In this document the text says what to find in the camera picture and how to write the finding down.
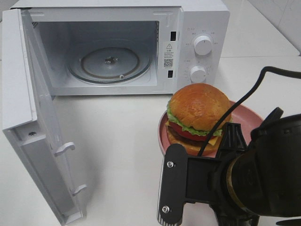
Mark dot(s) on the white warning label sticker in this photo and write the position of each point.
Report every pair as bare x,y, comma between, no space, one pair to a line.
168,54

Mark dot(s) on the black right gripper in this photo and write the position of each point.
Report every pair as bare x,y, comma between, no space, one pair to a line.
190,179

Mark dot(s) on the white microwave oven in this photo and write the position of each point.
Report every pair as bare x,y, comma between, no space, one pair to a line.
70,27

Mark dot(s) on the white microwave door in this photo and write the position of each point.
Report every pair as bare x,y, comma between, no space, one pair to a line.
29,121

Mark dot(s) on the burger with lettuce and tomato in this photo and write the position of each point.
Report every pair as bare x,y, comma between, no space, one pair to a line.
191,114

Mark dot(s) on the white lower timer knob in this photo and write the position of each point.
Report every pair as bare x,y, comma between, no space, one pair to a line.
198,74

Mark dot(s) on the white upper power knob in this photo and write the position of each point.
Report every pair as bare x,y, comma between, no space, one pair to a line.
202,44

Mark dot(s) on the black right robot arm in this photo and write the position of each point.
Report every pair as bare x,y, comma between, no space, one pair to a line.
243,181

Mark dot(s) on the glass microwave turntable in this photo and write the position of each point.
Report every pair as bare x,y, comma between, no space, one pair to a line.
110,65

